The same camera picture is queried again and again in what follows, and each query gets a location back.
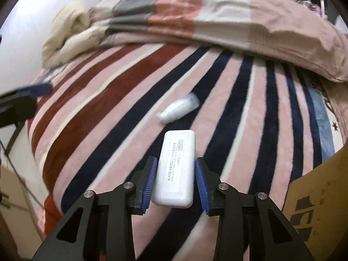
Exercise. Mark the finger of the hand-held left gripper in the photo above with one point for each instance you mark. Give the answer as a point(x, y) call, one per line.
point(16, 111)
point(35, 89)

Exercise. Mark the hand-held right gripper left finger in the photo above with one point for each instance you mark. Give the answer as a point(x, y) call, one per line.
point(149, 185)

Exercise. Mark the striped fleece blanket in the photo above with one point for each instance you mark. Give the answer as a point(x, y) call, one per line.
point(108, 100)

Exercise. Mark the small white pump bottle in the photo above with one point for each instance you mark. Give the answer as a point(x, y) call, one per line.
point(179, 107)

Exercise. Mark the brown cardboard box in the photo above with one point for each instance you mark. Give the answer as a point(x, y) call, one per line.
point(320, 195)

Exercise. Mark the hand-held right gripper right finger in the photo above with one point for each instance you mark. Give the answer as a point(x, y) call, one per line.
point(201, 187)

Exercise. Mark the white rectangular plastic case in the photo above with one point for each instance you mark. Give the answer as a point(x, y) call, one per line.
point(174, 168)

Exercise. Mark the folded striped quilt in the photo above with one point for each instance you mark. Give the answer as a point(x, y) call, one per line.
point(176, 13)

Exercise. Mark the cream fleece blanket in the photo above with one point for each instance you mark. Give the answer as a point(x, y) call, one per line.
point(70, 16)

